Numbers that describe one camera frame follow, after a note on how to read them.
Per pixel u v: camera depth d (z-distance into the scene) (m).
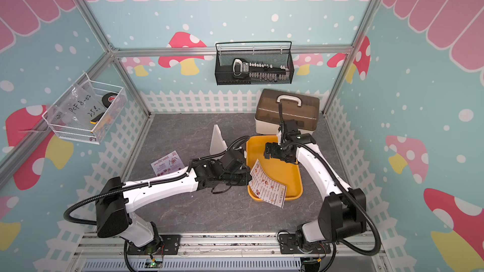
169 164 0.98
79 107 0.67
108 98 0.80
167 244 0.74
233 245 0.76
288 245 0.73
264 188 0.82
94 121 0.64
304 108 0.95
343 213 0.42
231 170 0.59
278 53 0.92
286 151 0.61
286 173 0.92
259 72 0.88
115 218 0.41
